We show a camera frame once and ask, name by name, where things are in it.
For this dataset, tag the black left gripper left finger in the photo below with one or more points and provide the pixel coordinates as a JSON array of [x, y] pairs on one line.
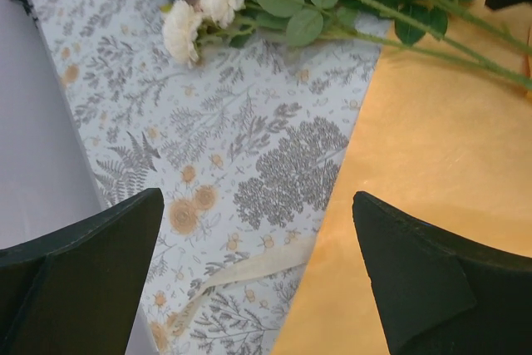
[[77, 290]]

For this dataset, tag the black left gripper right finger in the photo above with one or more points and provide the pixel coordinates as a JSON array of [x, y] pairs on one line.
[[437, 292]]

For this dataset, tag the artificial flower bunch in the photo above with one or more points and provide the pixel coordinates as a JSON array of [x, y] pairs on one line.
[[190, 26]]

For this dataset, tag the cream printed ribbon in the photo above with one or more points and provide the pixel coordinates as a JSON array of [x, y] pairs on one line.
[[271, 262]]

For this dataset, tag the orange paper bouquet wrap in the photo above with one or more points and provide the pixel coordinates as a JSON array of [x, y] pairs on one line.
[[447, 145]]

